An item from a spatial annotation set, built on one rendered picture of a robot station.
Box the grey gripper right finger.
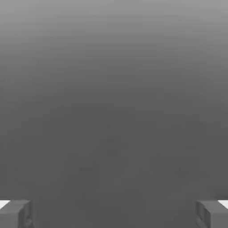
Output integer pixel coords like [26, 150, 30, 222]
[195, 199, 228, 228]

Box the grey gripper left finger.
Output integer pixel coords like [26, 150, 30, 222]
[0, 199, 34, 228]

